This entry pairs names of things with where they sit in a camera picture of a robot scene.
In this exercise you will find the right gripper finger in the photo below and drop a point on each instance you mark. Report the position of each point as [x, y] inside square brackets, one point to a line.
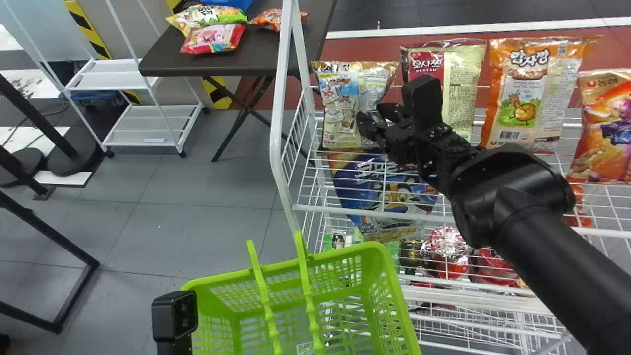
[369, 129]
[392, 111]

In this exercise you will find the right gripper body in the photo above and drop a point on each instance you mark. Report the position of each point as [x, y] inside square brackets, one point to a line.
[402, 144]

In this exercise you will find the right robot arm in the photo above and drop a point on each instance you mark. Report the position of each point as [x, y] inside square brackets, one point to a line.
[542, 236]

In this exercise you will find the beige snack packet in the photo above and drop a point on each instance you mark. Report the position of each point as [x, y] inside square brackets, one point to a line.
[345, 103]

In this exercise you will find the blue cereal bag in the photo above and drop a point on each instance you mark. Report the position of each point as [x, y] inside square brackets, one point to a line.
[374, 192]

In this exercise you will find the pale yellow and red snack packet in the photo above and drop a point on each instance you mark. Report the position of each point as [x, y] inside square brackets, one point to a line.
[461, 79]

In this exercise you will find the red noodle cup with foil lid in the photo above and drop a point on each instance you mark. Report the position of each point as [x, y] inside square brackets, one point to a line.
[446, 249]

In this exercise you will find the orange snack packet with white panel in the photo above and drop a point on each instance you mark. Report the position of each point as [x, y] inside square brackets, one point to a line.
[532, 93]

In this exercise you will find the small orange snack packet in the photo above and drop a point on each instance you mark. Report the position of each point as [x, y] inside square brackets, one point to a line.
[273, 18]

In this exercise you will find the dark side table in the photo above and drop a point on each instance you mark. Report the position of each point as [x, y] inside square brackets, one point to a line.
[236, 56]

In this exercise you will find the green basket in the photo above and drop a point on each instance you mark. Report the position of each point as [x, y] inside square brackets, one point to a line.
[345, 305]

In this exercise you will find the pink snack packet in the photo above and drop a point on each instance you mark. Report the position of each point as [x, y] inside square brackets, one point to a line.
[213, 38]

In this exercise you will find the green snack packet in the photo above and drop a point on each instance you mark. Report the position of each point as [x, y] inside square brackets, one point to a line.
[207, 15]

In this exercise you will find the orange and red snack packet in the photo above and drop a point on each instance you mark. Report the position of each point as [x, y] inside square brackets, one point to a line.
[604, 128]

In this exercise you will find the white shelf trolley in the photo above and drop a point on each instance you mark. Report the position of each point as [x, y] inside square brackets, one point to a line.
[143, 125]

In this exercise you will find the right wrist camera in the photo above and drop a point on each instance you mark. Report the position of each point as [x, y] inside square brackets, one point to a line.
[423, 101]

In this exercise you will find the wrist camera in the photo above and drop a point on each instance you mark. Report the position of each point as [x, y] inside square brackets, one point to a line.
[173, 319]
[423, 101]

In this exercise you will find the yellow and black striped post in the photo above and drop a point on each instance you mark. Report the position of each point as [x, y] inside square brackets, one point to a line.
[217, 93]
[91, 34]

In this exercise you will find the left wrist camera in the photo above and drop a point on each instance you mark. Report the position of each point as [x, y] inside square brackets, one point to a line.
[173, 319]

